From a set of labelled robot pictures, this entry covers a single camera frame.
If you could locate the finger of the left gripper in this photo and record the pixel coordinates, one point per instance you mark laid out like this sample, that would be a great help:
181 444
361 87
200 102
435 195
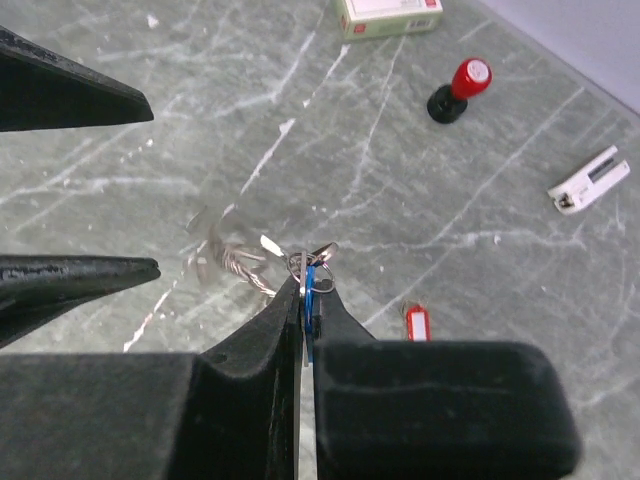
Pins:
42 90
35 289

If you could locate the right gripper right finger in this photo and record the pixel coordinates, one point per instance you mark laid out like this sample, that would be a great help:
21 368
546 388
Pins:
444 409

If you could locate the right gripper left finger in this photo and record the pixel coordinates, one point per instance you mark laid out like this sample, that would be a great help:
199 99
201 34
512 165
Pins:
231 412

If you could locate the red tagged key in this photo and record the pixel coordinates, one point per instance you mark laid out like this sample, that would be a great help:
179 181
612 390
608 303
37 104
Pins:
417 321

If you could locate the large silver keyring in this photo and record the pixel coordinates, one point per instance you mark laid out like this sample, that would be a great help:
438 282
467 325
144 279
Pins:
254 264

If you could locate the blue tagged key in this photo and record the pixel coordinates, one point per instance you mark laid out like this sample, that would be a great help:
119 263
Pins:
309 305

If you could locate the silver keys bunch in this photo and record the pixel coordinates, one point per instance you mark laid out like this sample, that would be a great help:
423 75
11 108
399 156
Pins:
207 245

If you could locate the white plastic clip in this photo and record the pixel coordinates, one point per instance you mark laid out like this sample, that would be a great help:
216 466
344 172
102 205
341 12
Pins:
589 183

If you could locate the red black stamp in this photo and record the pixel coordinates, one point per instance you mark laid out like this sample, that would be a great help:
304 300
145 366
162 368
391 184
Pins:
450 101

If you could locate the white cardboard box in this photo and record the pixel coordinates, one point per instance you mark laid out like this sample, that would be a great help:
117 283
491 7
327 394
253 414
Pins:
368 19

